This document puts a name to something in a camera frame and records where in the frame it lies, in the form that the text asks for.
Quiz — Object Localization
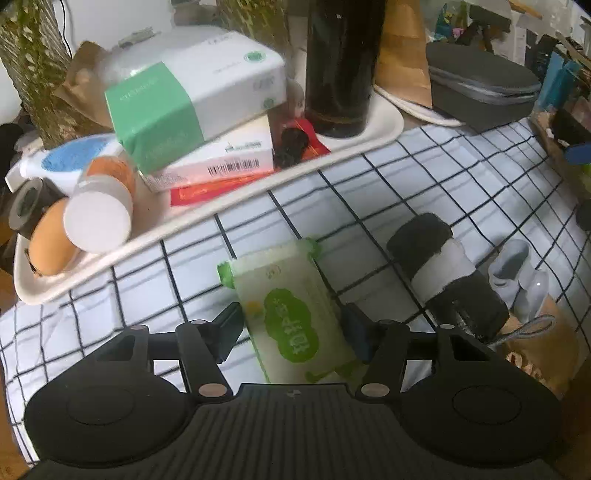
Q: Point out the black round container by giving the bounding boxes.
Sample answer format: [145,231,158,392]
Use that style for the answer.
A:
[8,178,64,240]

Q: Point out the cream plastic tray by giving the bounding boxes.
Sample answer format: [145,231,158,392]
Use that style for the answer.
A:
[13,89,405,305]

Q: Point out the white cap orange bottle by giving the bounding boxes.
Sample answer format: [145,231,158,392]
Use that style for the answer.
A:
[63,155,135,254]

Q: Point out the black white rolled sock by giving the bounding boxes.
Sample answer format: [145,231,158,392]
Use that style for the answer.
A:
[387,213,510,343]

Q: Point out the glass vase bamboo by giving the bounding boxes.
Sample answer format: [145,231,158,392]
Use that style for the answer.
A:
[216,0,293,61]
[1,0,96,149]

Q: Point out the black thermos bottle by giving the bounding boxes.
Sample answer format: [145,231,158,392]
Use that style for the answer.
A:
[304,0,387,138]

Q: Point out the green wet wipes pack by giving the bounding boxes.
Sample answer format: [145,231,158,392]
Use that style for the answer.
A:
[217,238,367,389]

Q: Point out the grey baby socks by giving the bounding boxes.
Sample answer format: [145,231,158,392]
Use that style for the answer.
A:
[488,239,549,324]

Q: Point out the middle glass vase bamboo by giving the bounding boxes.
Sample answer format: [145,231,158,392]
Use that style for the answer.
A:
[216,0,293,61]

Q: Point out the white spray bottle blue label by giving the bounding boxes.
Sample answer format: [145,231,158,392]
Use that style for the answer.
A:
[5,134,123,196]

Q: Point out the brown paper drawstring bag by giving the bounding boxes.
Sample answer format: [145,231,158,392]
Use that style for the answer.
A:
[494,295,580,400]

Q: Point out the red flat packet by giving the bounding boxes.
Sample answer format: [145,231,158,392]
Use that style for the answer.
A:
[170,118,329,207]

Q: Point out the left glass vase bamboo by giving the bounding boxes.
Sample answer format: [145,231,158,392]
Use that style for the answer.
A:
[1,0,96,149]

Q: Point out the dark grey zipper case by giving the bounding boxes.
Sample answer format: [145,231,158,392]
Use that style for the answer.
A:
[426,42,541,133]

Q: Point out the white pink barcode box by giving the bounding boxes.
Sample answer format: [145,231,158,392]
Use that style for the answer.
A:
[140,115,274,192]

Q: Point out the checkered white tablecloth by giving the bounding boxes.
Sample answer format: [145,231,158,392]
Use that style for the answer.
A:
[1,120,590,464]

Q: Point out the green white tissue box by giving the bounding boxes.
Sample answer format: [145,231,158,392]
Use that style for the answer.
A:
[105,25,287,174]

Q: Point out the tan egg-shaped pouch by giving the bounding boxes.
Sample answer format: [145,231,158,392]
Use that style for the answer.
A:
[28,198,79,276]

